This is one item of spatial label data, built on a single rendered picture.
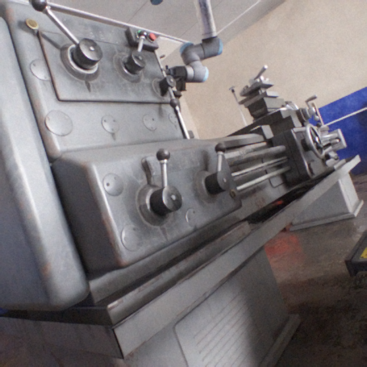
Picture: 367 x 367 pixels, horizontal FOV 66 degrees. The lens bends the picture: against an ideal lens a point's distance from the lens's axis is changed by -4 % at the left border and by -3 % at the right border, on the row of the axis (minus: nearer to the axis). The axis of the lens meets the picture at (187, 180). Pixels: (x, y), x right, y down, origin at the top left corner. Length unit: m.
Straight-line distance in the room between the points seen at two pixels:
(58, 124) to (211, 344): 0.73
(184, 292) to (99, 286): 0.22
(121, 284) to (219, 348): 0.35
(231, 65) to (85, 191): 6.07
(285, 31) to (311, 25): 0.47
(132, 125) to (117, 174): 0.30
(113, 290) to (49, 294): 0.17
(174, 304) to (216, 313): 0.28
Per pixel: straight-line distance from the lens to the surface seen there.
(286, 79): 6.04
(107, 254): 0.65
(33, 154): 0.74
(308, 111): 1.85
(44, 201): 0.72
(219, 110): 6.65
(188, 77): 1.59
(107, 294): 0.80
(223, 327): 0.97
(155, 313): 0.66
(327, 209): 2.85
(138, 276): 0.85
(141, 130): 0.95
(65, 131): 0.80
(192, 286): 0.74
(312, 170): 1.70
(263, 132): 1.69
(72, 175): 0.69
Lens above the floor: 0.64
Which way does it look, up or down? 3 degrees up
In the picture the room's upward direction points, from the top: 20 degrees counter-clockwise
